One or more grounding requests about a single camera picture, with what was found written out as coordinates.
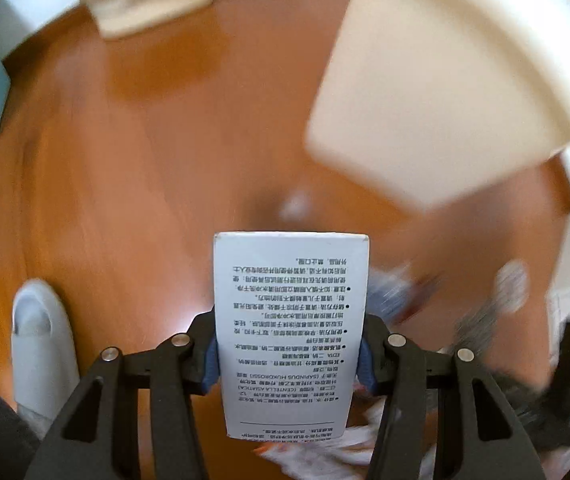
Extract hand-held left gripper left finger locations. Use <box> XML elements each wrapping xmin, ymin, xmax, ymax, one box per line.
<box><xmin>25</xmin><ymin>307</ymin><xmax>222</xmax><ymax>480</ymax></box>

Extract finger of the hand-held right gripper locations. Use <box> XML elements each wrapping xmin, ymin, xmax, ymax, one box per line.
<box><xmin>455</xmin><ymin>307</ymin><xmax>566</xmax><ymax>403</ymax></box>

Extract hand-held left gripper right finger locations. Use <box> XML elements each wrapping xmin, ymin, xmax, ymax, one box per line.
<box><xmin>356</xmin><ymin>312</ymin><xmax>548</xmax><ymax>480</ymax></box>

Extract white printed cardboard box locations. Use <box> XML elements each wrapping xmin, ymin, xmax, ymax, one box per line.
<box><xmin>212</xmin><ymin>231</ymin><xmax>370</xmax><ymax>443</ymax></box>

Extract beige plastic trash bin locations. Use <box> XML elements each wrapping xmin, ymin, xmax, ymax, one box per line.
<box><xmin>305</xmin><ymin>0</ymin><xmax>570</xmax><ymax>211</ymax></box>

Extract white crumpled paper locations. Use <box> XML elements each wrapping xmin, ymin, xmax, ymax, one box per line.
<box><xmin>496</xmin><ymin>260</ymin><xmax>530</xmax><ymax>306</ymax></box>

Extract colourful crumpled packet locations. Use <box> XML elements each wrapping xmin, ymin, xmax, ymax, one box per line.
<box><xmin>367</xmin><ymin>262</ymin><xmax>443</xmax><ymax>331</ymax></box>

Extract white red crumpled wrapper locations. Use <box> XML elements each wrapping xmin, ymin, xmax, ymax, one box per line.
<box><xmin>260</xmin><ymin>400</ymin><xmax>390</xmax><ymax>480</ymax></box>

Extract grey slipper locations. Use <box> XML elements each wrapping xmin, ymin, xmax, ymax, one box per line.
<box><xmin>11</xmin><ymin>280</ymin><xmax>80</xmax><ymax>426</ymax></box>

